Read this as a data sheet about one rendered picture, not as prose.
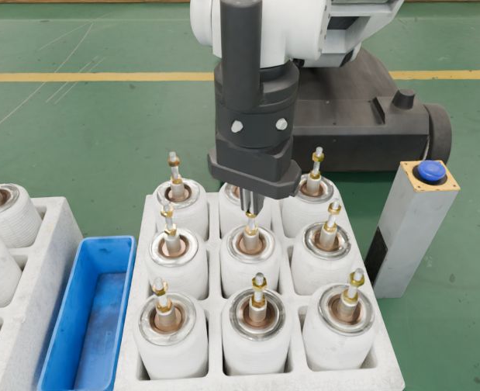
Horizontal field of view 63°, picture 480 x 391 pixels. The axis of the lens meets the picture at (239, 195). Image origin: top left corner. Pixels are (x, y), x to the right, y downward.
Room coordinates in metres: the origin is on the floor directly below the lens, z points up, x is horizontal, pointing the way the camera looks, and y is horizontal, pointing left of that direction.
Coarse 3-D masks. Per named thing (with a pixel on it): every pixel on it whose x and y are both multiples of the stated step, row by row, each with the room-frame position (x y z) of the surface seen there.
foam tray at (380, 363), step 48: (144, 240) 0.44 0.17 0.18; (288, 240) 0.44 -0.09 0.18; (144, 288) 0.34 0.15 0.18; (288, 288) 0.34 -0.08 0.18; (384, 336) 0.26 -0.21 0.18; (144, 384) 0.20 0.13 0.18; (192, 384) 0.20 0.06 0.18; (240, 384) 0.20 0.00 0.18; (288, 384) 0.20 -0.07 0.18; (336, 384) 0.20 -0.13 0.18; (384, 384) 0.20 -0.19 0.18
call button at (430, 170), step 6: (420, 162) 0.48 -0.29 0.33; (426, 162) 0.48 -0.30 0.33; (432, 162) 0.48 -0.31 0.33; (438, 162) 0.48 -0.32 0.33; (420, 168) 0.47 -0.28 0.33; (426, 168) 0.46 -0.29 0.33; (432, 168) 0.46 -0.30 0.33; (438, 168) 0.46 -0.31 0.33; (444, 168) 0.46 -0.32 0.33; (420, 174) 0.47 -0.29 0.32; (426, 174) 0.45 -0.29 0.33; (432, 174) 0.45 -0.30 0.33; (438, 174) 0.45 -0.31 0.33; (444, 174) 0.45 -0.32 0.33; (432, 180) 0.45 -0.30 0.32
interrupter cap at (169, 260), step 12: (180, 228) 0.41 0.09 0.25; (156, 240) 0.38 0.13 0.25; (180, 240) 0.38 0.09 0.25; (192, 240) 0.38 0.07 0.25; (156, 252) 0.36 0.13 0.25; (168, 252) 0.36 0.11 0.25; (180, 252) 0.36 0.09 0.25; (192, 252) 0.36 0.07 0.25; (168, 264) 0.34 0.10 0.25; (180, 264) 0.34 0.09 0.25
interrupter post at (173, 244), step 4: (164, 236) 0.37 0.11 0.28; (176, 236) 0.37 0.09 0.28; (168, 240) 0.36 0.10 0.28; (172, 240) 0.36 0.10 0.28; (176, 240) 0.36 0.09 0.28; (168, 244) 0.36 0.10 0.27; (172, 244) 0.36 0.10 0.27; (176, 244) 0.36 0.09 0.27; (180, 244) 0.37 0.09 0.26; (168, 248) 0.36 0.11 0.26; (172, 248) 0.36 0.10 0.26; (176, 248) 0.36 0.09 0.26; (180, 248) 0.37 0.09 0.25; (172, 252) 0.36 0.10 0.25
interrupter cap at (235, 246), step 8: (232, 232) 0.40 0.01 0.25; (240, 232) 0.40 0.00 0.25; (264, 232) 0.40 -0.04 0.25; (232, 240) 0.38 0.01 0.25; (240, 240) 0.38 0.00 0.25; (264, 240) 0.38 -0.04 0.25; (272, 240) 0.38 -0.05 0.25; (232, 248) 0.37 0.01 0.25; (240, 248) 0.37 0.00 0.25; (256, 248) 0.37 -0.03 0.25; (264, 248) 0.37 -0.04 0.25; (272, 248) 0.37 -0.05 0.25; (232, 256) 0.35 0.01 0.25; (240, 256) 0.35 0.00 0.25; (248, 256) 0.35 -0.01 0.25; (256, 256) 0.35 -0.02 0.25; (264, 256) 0.35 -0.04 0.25; (248, 264) 0.34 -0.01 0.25
